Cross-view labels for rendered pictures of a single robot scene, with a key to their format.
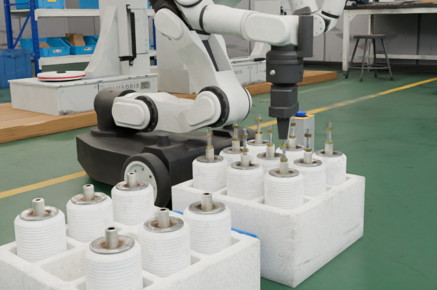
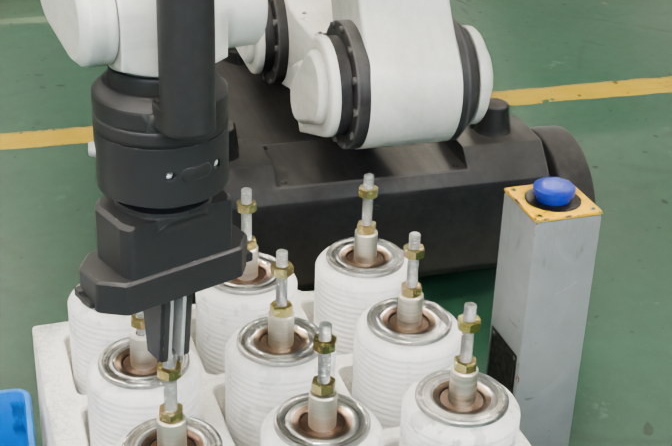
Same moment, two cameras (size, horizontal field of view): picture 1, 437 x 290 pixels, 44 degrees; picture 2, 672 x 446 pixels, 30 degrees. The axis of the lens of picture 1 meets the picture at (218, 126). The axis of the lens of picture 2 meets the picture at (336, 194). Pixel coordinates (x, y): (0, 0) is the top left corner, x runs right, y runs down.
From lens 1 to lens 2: 0.98 m
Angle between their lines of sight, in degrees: 34
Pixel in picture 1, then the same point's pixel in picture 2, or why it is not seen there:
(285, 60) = (111, 125)
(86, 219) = not seen: outside the picture
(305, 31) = (164, 45)
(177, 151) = (238, 184)
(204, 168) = (75, 320)
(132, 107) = not seen: hidden behind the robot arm
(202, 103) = (309, 70)
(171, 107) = (303, 40)
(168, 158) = not seen: hidden behind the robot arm
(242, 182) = (99, 415)
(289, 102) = (128, 266)
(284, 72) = (110, 165)
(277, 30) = (70, 21)
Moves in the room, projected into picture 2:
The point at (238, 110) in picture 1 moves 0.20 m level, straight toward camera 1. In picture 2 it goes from (414, 115) to (302, 180)
